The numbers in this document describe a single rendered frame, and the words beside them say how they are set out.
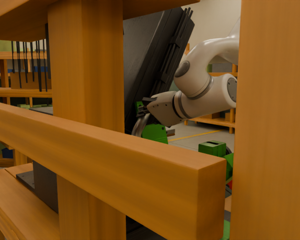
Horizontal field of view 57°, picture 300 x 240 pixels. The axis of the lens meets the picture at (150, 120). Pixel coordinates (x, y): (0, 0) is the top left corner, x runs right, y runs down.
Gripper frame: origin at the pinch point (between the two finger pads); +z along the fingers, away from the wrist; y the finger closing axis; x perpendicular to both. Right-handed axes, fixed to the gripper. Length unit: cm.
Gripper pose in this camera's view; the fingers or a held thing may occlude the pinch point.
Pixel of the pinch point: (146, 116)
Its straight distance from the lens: 88.1
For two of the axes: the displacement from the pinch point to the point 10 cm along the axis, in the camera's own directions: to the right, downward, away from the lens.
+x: -3.7, 7.5, -5.4
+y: -6.4, -6.3, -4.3
